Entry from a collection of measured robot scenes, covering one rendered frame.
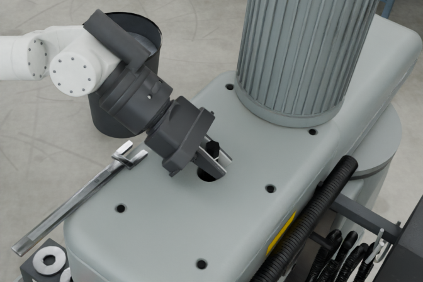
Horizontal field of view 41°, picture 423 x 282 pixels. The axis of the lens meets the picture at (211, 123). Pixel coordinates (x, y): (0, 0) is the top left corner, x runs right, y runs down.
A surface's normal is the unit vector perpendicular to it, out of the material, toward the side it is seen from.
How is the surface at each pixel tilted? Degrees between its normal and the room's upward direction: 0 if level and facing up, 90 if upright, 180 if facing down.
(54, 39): 70
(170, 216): 0
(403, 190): 0
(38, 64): 79
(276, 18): 90
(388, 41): 8
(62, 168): 0
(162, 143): 90
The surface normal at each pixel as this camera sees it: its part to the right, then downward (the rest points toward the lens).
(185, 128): 0.54, -0.44
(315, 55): 0.02, 0.72
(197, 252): 0.09, -0.69
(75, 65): -0.17, 0.47
